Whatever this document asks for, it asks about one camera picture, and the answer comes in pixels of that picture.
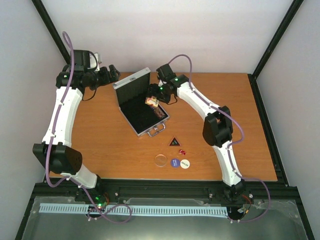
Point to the black aluminium frame rail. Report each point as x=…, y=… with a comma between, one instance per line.
x=211, y=192

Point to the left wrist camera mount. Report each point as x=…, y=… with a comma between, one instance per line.
x=95, y=61

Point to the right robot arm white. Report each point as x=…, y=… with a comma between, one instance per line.
x=217, y=124

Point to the clear round acrylic disc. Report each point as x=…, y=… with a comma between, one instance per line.
x=160, y=160

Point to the playing card deck box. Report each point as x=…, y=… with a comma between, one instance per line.
x=152, y=101

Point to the aluminium poker case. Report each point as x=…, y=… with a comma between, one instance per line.
x=131, y=93

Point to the orange 100 chip stack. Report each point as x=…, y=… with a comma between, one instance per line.
x=159, y=112

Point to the light blue cable duct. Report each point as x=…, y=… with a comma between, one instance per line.
x=135, y=210

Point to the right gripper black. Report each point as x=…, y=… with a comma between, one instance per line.
x=152, y=91

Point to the blue small blind button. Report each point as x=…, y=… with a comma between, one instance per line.
x=175, y=163

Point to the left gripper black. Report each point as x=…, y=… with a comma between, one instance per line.
x=107, y=78

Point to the triangular all-in button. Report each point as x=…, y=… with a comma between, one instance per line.
x=174, y=142

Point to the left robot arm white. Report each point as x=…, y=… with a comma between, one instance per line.
x=55, y=152

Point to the white dealer button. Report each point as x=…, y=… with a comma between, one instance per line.
x=184, y=163

